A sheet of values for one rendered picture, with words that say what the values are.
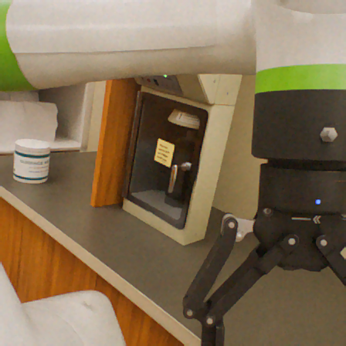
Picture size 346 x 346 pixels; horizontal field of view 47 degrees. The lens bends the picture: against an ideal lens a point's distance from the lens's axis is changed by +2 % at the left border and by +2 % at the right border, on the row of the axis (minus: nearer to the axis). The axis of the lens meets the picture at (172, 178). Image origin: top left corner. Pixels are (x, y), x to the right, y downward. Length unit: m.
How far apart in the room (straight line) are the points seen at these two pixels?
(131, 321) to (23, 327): 0.88
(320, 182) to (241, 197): 1.34
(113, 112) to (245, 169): 0.59
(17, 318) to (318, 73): 0.26
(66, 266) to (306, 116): 1.14
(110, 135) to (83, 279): 0.50
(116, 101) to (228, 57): 0.98
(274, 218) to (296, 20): 0.16
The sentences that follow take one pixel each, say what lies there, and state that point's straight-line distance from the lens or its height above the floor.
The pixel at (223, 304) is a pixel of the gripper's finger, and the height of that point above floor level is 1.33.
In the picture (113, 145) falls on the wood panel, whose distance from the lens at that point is 1.45.
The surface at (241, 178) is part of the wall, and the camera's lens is 1.65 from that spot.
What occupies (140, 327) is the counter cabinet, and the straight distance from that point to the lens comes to 1.14.
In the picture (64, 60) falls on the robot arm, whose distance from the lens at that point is 0.48.
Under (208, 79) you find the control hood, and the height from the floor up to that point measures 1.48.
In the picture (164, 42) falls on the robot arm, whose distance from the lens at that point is 0.45.
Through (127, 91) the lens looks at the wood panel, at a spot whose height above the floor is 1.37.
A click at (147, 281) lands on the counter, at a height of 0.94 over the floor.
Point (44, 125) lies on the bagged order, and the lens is 2.35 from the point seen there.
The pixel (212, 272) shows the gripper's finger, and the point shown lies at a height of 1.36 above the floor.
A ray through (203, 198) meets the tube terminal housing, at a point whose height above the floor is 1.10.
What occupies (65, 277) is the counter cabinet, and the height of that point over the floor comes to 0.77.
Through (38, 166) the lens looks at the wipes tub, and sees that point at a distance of 1.64.
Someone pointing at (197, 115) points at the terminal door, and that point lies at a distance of 1.21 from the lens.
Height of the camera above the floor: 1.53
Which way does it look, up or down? 17 degrees down
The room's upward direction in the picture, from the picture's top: 11 degrees clockwise
